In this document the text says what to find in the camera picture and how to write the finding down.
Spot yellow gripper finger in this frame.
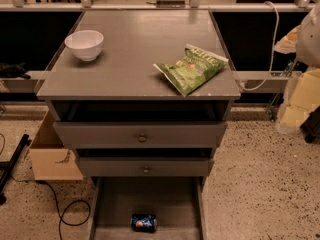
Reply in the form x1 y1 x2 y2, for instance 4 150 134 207
275 68 320 134
274 26 300 54

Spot blue pepsi can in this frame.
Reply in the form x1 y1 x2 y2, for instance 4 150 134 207
130 214 157 232

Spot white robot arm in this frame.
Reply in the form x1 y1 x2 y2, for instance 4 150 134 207
274 4 320 134

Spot grey bottom drawer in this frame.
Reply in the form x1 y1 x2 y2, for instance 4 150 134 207
86 177 207 240

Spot grey drawer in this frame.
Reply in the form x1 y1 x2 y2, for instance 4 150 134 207
77 157 214 177
86 177 207 240
53 122 226 149

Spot grey drawer cabinet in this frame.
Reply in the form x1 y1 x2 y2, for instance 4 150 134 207
35 9 242 240

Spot grey middle drawer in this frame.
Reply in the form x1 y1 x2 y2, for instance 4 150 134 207
77 157 214 177

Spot grey top drawer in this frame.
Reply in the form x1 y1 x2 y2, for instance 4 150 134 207
53 122 226 149

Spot green chip bag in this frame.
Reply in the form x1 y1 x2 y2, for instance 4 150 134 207
154 44 228 97

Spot white ceramic bowl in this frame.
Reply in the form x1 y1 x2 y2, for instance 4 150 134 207
64 30 104 61

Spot brown cardboard box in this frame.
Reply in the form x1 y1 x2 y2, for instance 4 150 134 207
28 112 83 181

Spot black stand leg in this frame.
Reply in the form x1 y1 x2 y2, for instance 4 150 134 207
0 134 31 205

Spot grey metal rail frame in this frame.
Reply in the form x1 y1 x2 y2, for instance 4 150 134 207
0 0 320 95

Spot white hanging cable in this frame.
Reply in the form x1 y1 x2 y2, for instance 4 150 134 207
239 0 280 92

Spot black object on rail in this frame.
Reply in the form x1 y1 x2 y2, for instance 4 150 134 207
0 63 30 79

